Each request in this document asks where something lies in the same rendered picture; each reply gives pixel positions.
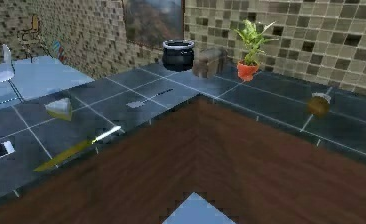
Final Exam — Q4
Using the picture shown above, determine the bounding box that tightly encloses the black handled grey spatula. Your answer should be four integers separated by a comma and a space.
125, 87, 175, 110

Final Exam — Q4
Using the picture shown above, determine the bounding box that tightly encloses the yellow handled knife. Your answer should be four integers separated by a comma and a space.
33, 125, 123, 173

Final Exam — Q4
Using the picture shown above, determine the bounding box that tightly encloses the black cooking pot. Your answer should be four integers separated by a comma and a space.
161, 39, 196, 73

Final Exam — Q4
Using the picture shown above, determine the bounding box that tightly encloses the pale yellow wedge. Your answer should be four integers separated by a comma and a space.
44, 97, 74, 122

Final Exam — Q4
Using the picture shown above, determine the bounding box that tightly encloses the grey sink faucet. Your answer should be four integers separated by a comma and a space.
0, 43, 16, 85

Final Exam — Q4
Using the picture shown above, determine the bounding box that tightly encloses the black and white flat device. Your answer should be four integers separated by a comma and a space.
0, 140, 16, 163

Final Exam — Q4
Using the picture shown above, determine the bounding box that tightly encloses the striped dish sponge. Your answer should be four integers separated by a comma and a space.
51, 39, 68, 64

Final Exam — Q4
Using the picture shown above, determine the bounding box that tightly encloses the pale blue sink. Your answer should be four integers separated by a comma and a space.
0, 55, 96, 108

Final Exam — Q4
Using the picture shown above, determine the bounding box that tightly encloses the dark tiled kitchen counter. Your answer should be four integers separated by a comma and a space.
0, 56, 366, 224

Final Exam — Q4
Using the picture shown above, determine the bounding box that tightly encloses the brown bread loaf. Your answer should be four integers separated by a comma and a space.
191, 46, 229, 79

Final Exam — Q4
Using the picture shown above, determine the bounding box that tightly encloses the green plant in orange pot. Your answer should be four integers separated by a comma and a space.
233, 18, 279, 82

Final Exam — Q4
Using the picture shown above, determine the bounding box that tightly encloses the framed landscape picture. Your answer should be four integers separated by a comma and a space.
121, 0, 186, 50

